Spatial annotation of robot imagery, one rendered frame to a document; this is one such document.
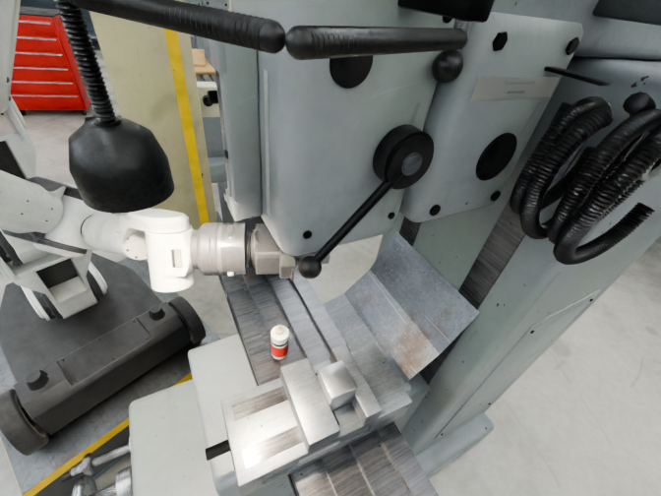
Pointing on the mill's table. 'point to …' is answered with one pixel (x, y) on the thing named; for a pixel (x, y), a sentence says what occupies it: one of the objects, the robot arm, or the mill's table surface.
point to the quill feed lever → (395, 155)
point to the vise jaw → (309, 404)
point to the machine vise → (238, 441)
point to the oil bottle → (279, 341)
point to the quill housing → (333, 121)
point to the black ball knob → (447, 66)
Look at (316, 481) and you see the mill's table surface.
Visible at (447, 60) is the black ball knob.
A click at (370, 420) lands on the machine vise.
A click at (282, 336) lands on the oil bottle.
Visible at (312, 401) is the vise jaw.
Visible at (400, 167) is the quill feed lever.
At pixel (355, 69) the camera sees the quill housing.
